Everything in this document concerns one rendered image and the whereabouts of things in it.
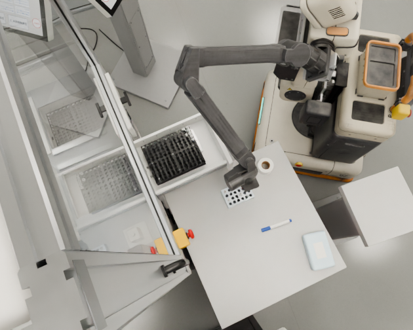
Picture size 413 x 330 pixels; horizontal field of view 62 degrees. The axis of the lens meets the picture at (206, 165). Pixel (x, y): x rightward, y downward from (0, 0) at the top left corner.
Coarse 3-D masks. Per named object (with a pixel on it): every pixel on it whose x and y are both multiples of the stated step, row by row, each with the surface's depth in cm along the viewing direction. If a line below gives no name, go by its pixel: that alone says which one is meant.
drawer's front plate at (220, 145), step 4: (208, 124) 147; (208, 128) 152; (212, 132) 146; (212, 136) 150; (216, 136) 142; (216, 140) 145; (220, 140) 142; (216, 144) 149; (220, 144) 141; (220, 148) 144; (224, 148) 141; (220, 152) 148; (224, 152) 140; (224, 156) 143; (228, 156) 140; (228, 160) 139; (232, 160) 139; (228, 164) 142; (232, 164) 142; (228, 168) 147
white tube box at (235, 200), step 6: (222, 192) 149; (228, 192) 149; (234, 192) 153; (240, 192) 149; (246, 192) 149; (252, 192) 149; (234, 198) 148; (240, 198) 148; (246, 198) 148; (228, 204) 148; (234, 204) 148
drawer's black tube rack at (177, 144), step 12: (180, 132) 146; (156, 144) 148; (168, 144) 145; (180, 144) 148; (192, 144) 144; (156, 156) 146; (168, 156) 143; (180, 156) 146; (192, 156) 143; (156, 168) 145; (168, 168) 142; (180, 168) 142; (192, 168) 145; (156, 180) 141; (168, 180) 144
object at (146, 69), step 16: (128, 0) 183; (112, 16) 190; (128, 16) 190; (128, 32) 199; (144, 32) 216; (128, 48) 218; (144, 48) 226; (160, 48) 255; (128, 64) 252; (144, 64) 236; (160, 64) 251; (176, 64) 252; (128, 80) 249; (144, 80) 248; (160, 80) 248; (144, 96) 246; (160, 96) 245
